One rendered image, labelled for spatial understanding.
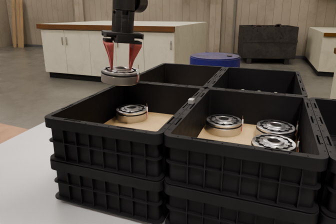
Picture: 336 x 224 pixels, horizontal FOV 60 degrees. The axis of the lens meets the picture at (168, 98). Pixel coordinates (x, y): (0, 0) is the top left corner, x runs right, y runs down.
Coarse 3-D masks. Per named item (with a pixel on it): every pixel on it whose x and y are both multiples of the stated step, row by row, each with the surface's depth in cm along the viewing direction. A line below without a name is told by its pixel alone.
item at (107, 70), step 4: (104, 68) 79; (108, 68) 79; (132, 68) 83; (104, 72) 76; (108, 72) 75; (112, 72) 75; (116, 72) 76; (120, 72) 76; (124, 72) 76; (128, 72) 77; (132, 72) 77; (136, 72) 77
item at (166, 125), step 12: (144, 84) 99; (156, 84) 98; (168, 84) 98; (192, 96) 84; (60, 108) 73; (180, 108) 73; (48, 120) 67; (60, 120) 66; (72, 120) 65; (168, 120) 65; (84, 132) 64; (96, 132) 63; (108, 132) 62; (120, 132) 61; (132, 132) 60; (144, 132) 59; (156, 132) 59; (156, 144) 59
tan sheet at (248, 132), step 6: (204, 126) 88; (246, 126) 88; (252, 126) 88; (204, 132) 84; (246, 132) 84; (252, 132) 84; (210, 138) 80; (216, 138) 80; (222, 138) 80; (228, 138) 80; (234, 138) 80; (240, 138) 80; (246, 138) 80; (246, 144) 76
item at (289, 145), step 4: (256, 136) 74; (260, 136) 74; (264, 136) 74; (276, 136) 74; (280, 136) 74; (284, 136) 74; (252, 140) 71; (256, 140) 72; (260, 140) 71; (284, 140) 71; (288, 140) 71; (292, 140) 71; (256, 144) 69; (260, 144) 70; (264, 144) 69; (284, 144) 69; (288, 144) 69; (292, 144) 69; (276, 148) 68; (280, 148) 67; (284, 148) 68; (288, 148) 67; (292, 148) 67
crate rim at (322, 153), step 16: (272, 96) 86; (288, 96) 84; (176, 128) 62; (176, 144) 57; (192, 144) 56; (208, 144) 55; (224, 144) 54; (240, 144) 54; (320, 144) 54; (256, 160) 52; (272, 160) 51; (288, 160) 50; (304, 160) 49; (320, 160) 48
